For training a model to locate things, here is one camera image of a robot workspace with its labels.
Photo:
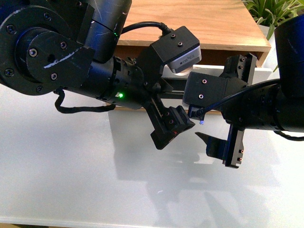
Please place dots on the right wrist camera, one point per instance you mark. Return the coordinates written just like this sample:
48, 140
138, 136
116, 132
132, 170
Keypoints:
202, 90

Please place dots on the white plant pot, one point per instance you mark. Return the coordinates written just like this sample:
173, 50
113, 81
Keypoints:
265, 31

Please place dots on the wooden drawer cabinet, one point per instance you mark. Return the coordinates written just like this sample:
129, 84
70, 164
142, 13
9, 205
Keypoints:
224, 27

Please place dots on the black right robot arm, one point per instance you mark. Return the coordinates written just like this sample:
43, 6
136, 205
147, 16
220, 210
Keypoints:
276, 105

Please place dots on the green spider plant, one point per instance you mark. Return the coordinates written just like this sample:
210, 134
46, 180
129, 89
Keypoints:
272, 13

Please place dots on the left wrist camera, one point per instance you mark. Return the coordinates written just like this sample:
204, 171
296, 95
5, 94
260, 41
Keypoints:
178, 50

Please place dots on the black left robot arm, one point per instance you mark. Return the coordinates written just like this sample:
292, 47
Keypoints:
67, 47

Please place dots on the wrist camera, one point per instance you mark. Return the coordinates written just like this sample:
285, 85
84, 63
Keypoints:
202, 90
178, 50

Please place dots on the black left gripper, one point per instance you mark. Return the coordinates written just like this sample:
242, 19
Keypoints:
126, 88

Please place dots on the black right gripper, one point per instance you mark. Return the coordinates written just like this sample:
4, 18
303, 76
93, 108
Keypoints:
250, 107

